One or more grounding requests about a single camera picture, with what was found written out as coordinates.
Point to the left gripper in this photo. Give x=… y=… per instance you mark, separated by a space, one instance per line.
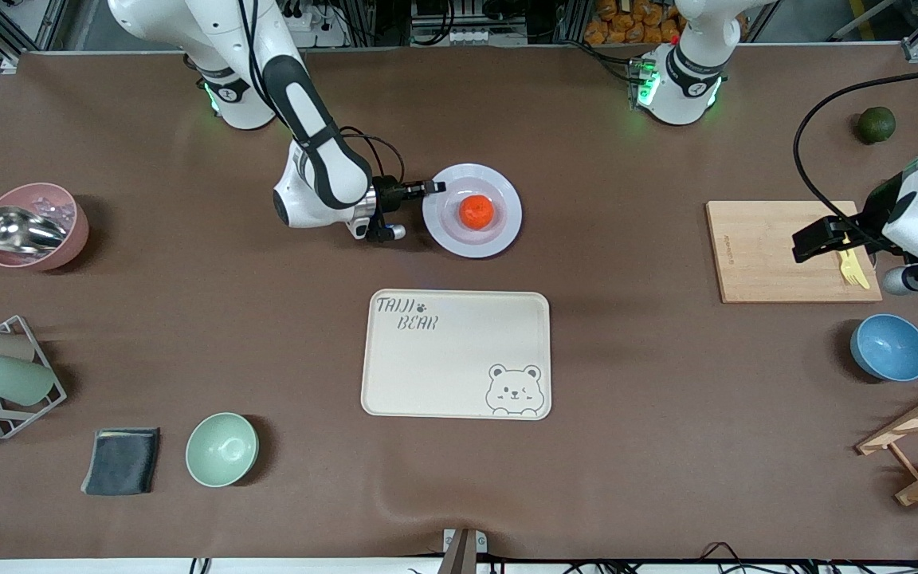
x=874 y=212

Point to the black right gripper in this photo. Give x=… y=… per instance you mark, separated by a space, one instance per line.
x=387 y=194

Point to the orange fruit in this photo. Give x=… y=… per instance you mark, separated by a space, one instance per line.
x=476 y=211

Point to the lavender round plate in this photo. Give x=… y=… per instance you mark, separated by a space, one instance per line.
x=499 y=239

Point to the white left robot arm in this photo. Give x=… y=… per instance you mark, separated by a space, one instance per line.
x=686 y=88

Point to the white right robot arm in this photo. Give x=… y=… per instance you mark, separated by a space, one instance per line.
x=323 y=159

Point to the yellow plastic fork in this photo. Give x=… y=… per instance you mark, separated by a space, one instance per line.
x=849 y=275

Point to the wooden cutting board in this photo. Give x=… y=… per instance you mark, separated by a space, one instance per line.
x=754 y=255

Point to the dark green lime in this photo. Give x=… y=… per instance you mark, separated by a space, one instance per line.
x=876 y=125

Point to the blue bowl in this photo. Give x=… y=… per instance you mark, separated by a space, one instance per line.
x=889 y=347

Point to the small white socket strip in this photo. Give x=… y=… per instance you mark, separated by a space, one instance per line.
x=468 y=36

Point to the cream bear print tray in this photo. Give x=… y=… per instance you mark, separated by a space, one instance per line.
x=443 y=359

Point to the white power strip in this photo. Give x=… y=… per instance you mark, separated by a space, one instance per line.
x=315 y=32

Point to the wooden drying rack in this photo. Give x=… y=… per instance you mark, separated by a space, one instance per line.
x=905 y=422

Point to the brown table cover mat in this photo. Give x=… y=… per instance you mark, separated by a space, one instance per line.
x=268 y=335

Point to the orange bread rolls pile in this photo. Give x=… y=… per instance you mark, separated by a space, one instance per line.
x=634 y=24

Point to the mint green bowl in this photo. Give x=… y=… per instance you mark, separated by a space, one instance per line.
x=221 y=450

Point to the pink bowl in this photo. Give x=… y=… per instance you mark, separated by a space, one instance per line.
x=72 y=239

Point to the clear ice pieces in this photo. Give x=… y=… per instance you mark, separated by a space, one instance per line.
x=56 y=206

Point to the dark grey folded cloth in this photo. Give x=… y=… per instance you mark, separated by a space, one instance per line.
x=120 y=461

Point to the silver metal scoop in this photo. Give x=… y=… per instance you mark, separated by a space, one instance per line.
x=17 y=229

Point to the mint green cup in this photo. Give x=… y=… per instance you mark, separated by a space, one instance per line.
x=13 y=379

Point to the metal camera mount clamp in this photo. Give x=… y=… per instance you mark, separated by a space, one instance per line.
x=463 y=550

